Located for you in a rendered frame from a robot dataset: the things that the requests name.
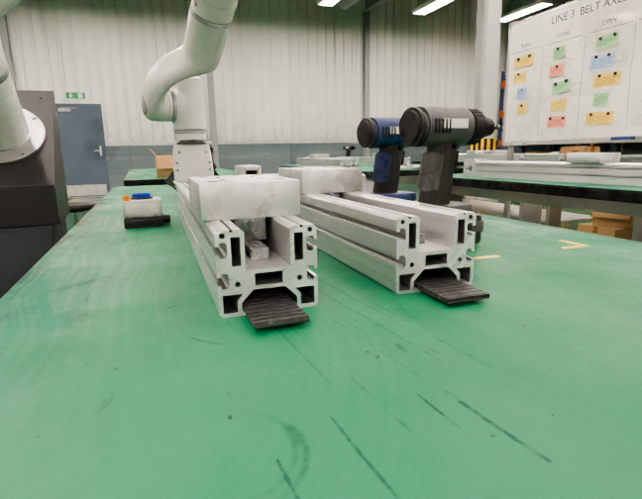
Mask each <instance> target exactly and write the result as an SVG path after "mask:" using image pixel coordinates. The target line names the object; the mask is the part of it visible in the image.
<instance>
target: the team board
mask: <svg viewBox="0 0 642 499"><path fill-rule="evenodd" d="M609 143H642V0H576V1H573V2H570V3H568V4H565V5H562V6H559V7H556V8H554V9H551V10H548V11H545V12H543V13H540V14H537V15H534V16H531V17H529V18H526V19H523V20H520V21H518V22H513V23H511V24H510V25H509V37H508V54H507V70H506V86H505V103H504V120H503V137H502V145H503V146H505V147H508V149H507V161H513V156H514V146H534V145H570V144H609Z"/></svg>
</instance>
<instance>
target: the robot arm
mask: <svg viewBox="0 0 642 499"><path fill-rule="evenodd" d="M21 1H22V0H0V18H1V17H3V16H4V15H5V14H6V13H8V12H9V11H10V10H11V9H12V8H14V7H15V6H16V5H17V4H19V3H20V2H21ZM237 2H238V0H191V4H190V9H189V14H188V19H187V25H186V30H185V35H184V40H183V44H182V46H181V47H180V48H178V49H176V50H173V51H171V52H169V53H167V54H166V55H164V56H163V57H161V58H160V59H159V60H158V61H157V62H156V63H155V64H154V65H153V66H152V67H151V69H150V71H149V73H148V75H147V78H146V81H145V85H144V90H143V97H142V110H143V113H144V115H145V117H146V118H147V119H149V120H151V121H157V122H172V123H173V132H174V140H175V141H179V143H176V145H173V171H172V173H171V174H170V175H169V177H168V178H167V179H166V181H165V183H166V184H168V185H169V186H171V187H172V188H174V189H175V190H176V184H175V183H173V182H172V180H173V179H174V180H175V181H177V182H179V183H183V182H186V183H188V177H194V176H220V175H219V174H218V173H217V172H216V171H215V170H214V169H213V162H212V156H211V151H210V147H209V145H206V143H204V141H205V140H206V138H209V134H208V133H206V132H207V123H206V109H205V94H204V81H203V79H202V78H200V77H196V76H198V75H203V74H207V73H210V72H212V71H214V70H215V69H216V68H217V67H218V65H219V62H220V60H221V56H222V53H223V49H224V46H225V44H226V40H227V37H228V34H229V30H230V27H231V24H232V20H233V17H234V13H235V10H236V6H237ZM46 136H47V135H46V129H45V127H44V124H43V123H42V121H41V120H40V119H39V118H38V117H37V116H36V115H34V114H33V113H31V112H29V111H27V110H25V109H22V107H21V104H20V101H19V98H18V95H17V92H16V89H15V86H14V82H13V79H12V76H11V73H10V70H9V66H8V63H7V60H6V57H5V54H4V52H3V48H2V44H1V38H0V165H7V164H13V163H17V162H20V161H23V160H25V159H28V158H30V157H31V156H33V155H34V154H36V153H37V152H38V151H39V150H40V149H41V148H42V147H43V145H44V143H45V141H46ZM176 191H177V190H176ZM177 192H178V191H177Z"/></svg>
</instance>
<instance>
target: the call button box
mask: <svg viewBox="0 0 642 499"><path fill-rule="evenodd" d="M122 210H123V218H124V228H125V229H136V228H149V227H162V226H163V223H169V222H170V215H163V214H162V210H161V198H160V197H159V196H157V197H152V196H151V197H145V198H134V197H132V198H130V201H122Z"/></svg>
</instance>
